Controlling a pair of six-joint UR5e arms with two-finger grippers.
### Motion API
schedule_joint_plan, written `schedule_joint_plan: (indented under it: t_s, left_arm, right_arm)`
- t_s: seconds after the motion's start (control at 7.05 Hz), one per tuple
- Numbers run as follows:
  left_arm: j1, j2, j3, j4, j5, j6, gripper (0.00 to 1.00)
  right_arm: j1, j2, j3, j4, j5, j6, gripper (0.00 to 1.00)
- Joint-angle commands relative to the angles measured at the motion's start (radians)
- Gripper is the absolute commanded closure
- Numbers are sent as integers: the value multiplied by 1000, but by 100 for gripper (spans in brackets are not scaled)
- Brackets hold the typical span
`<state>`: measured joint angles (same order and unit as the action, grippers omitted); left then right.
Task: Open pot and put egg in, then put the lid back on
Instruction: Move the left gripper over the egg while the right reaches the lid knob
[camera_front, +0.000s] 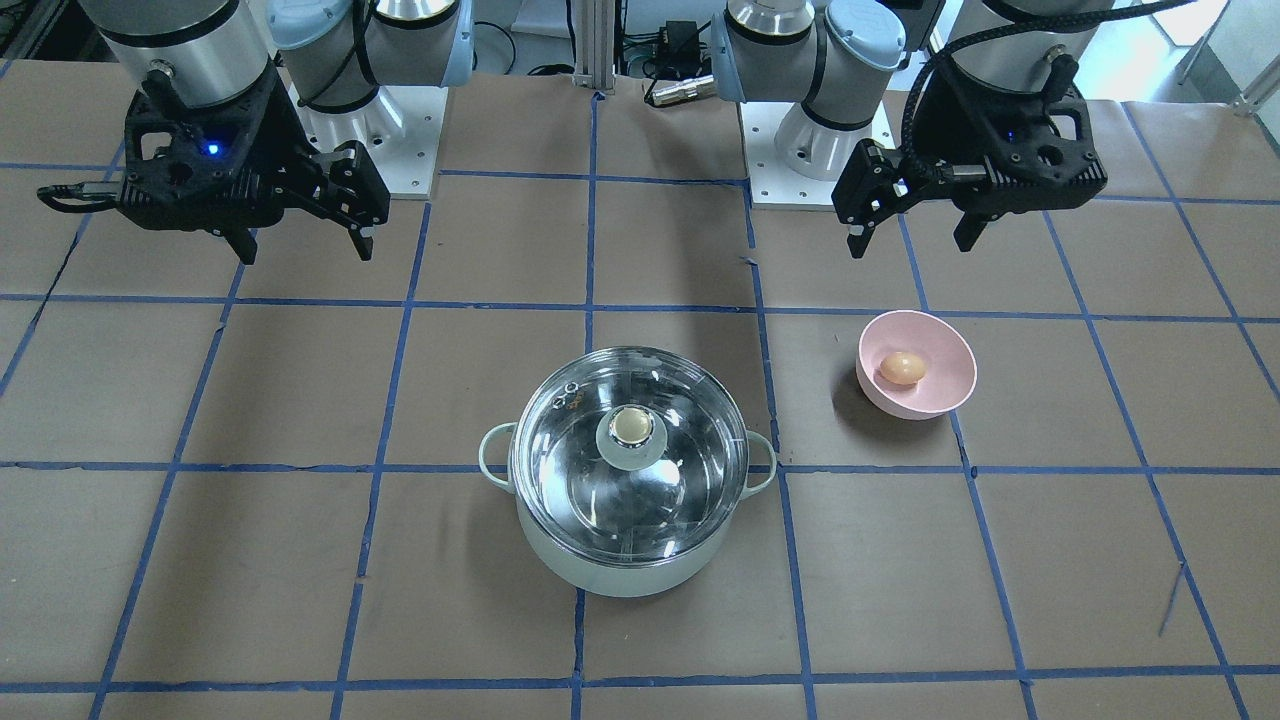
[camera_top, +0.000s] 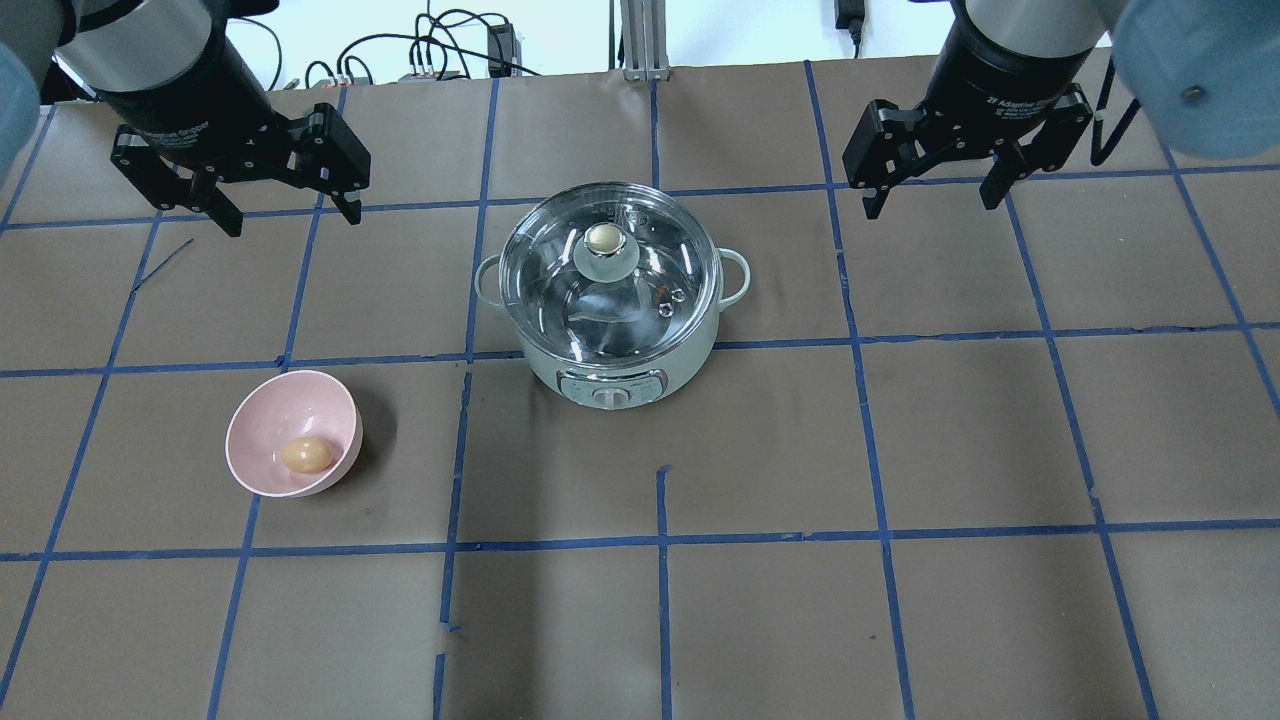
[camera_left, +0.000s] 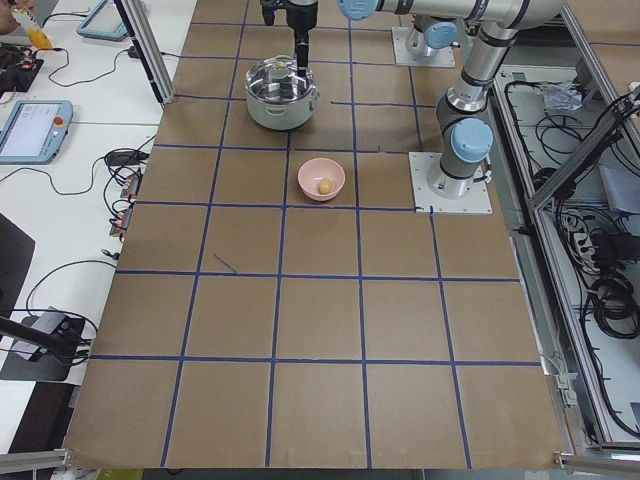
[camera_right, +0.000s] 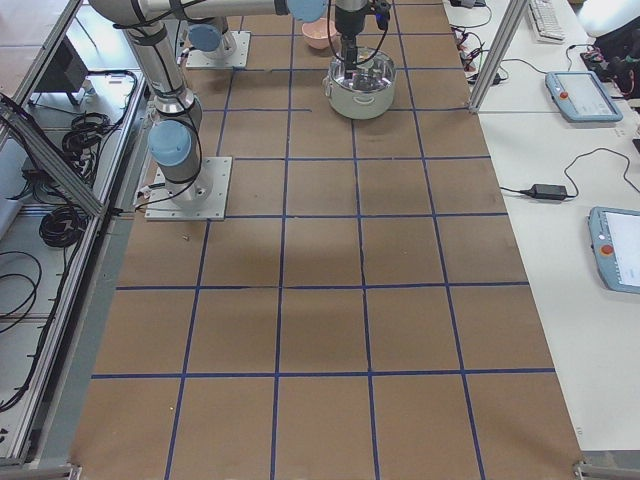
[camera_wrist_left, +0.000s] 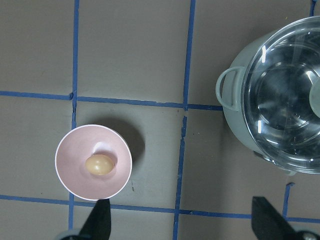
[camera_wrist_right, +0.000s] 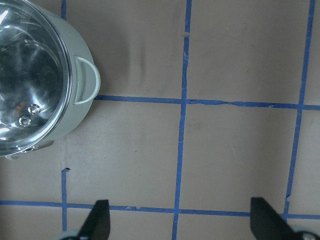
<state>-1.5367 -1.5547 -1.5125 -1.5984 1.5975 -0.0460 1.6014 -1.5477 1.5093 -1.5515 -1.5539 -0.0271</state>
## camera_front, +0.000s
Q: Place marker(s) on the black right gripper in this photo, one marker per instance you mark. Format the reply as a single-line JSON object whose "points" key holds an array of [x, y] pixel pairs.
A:
{"points": [[283, 136]]}

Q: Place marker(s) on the aluminium frame post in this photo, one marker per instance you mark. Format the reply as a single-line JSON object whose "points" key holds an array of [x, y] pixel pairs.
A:
{"points": [[593, 35]]}

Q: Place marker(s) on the black power adapter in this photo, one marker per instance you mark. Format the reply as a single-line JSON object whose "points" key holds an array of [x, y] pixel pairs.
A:
{"points": [[678, 42]]}

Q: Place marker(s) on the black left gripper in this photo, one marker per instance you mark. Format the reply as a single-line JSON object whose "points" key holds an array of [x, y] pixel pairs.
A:
{"points": [[937, 122]]}

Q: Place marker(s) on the silver cylindrical connector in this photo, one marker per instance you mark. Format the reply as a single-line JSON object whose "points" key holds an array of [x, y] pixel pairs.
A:
{"points": [[686, 90]]}

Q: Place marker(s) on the pale green cooking pot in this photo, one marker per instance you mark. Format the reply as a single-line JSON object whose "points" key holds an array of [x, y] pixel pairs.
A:
{"points": [[630, 560]]}

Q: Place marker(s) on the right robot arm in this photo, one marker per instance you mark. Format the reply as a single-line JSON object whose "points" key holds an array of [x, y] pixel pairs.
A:
{"points": [[333, 56]]}

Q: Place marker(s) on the glass pot lid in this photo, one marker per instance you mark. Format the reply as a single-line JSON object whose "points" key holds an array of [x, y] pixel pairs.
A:
{"points": [[630, 455]]}

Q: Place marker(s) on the brown egg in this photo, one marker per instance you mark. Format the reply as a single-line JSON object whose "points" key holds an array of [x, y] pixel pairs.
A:
{"points": [[903, 368]]}

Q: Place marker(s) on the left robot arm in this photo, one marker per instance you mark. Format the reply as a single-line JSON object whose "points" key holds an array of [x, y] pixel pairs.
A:
{"points": [[836, 60]]}

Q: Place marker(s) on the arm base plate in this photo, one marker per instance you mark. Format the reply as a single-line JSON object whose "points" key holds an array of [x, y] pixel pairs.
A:
{"points": [[401, 127], [793, 162]]}

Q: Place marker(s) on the pink bowl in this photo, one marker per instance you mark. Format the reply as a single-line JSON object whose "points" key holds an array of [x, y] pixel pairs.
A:
{"points": [[952, 375]]}

